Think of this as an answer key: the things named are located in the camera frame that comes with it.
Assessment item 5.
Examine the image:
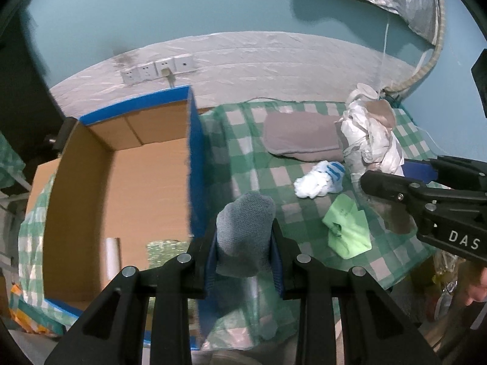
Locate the blue cardboard box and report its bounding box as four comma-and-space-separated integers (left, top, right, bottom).
42, 86, 206, 325

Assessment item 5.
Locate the grey towel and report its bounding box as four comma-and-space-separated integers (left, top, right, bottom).
262, 111, 343, 162

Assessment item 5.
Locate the green sparkly scrub cloth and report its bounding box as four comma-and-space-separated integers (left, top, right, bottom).
146, 240, 190, 269

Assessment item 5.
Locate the wall socket row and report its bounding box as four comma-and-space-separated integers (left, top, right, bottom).
120, 54, 197, 87

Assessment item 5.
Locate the person's hand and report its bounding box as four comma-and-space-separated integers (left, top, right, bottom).
464, 269, 487, 306

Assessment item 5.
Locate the light green cloth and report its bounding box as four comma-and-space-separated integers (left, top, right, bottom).
322, 194, 372, 259

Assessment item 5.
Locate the green checkered side cloth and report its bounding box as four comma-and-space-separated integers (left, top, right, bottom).
0, 134, 26, 189

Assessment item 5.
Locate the pale blue foam cylinder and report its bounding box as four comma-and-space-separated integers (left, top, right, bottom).
100, 237, 121, 288

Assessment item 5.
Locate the striped flexible hose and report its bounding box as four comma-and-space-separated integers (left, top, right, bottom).
382, 0, 446, 94

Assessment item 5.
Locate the grey sock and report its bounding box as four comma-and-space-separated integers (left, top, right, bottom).
216, 192, 276, 279

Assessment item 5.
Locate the white blue striped sock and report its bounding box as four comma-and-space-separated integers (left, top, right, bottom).
294, 161, 346, 200

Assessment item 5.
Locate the white cloth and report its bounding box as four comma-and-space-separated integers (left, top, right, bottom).
335, 83, 405, 198

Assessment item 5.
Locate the green checkered tablecloth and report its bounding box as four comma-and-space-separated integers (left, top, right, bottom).
18, 101, 434, 326

